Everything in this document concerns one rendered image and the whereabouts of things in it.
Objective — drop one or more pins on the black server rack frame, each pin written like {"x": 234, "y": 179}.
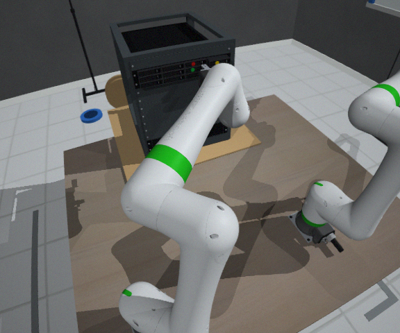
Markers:
{"x": 157, "y": 108}

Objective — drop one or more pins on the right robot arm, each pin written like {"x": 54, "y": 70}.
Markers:
{"x": 377, "y": 113}

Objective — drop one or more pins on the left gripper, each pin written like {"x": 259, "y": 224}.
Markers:
{"x": 203, "y": 73}

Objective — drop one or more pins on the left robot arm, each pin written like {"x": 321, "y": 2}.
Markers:
{"x": 205, "y": 229}

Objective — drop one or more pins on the tan wooden board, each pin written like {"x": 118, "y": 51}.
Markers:
{"x": 132, "y": 154}

